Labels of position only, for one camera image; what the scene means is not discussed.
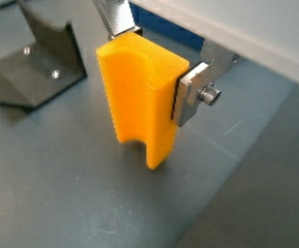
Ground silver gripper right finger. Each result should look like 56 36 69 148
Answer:
172 39 240 127

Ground orange arch block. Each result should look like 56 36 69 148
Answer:
97 32 190 169

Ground blue shape sorter base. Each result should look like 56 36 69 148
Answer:
130 4 205 50

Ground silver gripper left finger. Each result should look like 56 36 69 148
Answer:
93 0 144 40

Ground black curved fixture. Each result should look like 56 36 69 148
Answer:
0 0 88 109

